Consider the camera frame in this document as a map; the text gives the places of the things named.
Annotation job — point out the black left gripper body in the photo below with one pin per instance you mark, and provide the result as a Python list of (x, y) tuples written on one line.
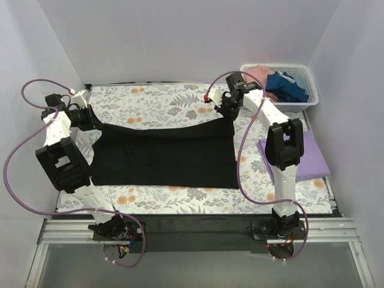
[(90, 117)]

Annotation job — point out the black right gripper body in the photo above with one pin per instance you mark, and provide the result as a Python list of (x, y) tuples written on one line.
[(228, 111)]

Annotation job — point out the black t shirt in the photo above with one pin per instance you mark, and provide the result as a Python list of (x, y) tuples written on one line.
[(201, 156)]

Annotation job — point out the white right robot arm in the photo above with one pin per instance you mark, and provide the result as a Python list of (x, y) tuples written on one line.
[(283, 151)]

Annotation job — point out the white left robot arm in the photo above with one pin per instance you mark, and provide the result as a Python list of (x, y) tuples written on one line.
[(67, 168)]

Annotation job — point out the pink t shirt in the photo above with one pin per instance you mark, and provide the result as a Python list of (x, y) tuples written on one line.
[(261, 73)]

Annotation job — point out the blue t shirt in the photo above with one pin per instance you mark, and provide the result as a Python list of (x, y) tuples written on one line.
[(285, 88)]

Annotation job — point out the white plastic laundry basket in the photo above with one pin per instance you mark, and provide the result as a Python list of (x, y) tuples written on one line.
[(293, 69)]

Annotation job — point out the floral patterned table mat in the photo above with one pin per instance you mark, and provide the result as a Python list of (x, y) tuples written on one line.
[(176, 106)]

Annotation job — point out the folded purple t shirt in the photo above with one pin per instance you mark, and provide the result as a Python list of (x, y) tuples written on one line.
[(313, 164)]

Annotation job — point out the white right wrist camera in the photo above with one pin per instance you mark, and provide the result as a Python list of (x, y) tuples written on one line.
[(213, 96)]

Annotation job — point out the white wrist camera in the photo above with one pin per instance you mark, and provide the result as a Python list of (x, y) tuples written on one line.
[(213, 96), (80, 99)]

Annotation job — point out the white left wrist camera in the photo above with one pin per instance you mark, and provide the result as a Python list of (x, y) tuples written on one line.
[(80, 99)]

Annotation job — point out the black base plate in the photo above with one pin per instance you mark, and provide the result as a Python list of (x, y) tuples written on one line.
[(201, 233)]

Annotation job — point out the aluminium frame rail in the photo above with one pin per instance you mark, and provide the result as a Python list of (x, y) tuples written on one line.
[(323, 229)]

